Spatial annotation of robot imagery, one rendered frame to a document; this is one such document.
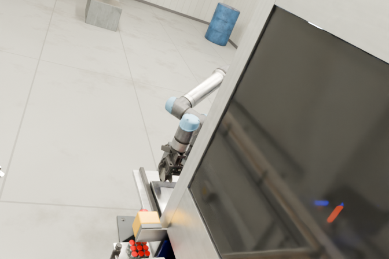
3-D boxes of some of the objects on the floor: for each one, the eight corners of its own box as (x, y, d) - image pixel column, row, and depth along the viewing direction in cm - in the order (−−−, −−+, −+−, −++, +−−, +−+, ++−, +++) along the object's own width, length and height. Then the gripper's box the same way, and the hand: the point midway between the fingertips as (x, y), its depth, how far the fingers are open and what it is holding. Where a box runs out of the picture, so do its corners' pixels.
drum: (229, 48, 870) (245, 13, 830) (208, 41, 844) (223, 6, 804) (221, 40, 923) (235, 7, 883) (201, 33, 896) (215, -1, 857)
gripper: (172, 154, 134) (156, 192, 142) (191, 155, 138) (175, 193, 147) (167, 141, 140) (151, 178, 149) (185, 143, 144) (169, 179, 153)
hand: (162, 179), depth 150 cm, fingers closed, pressing on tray
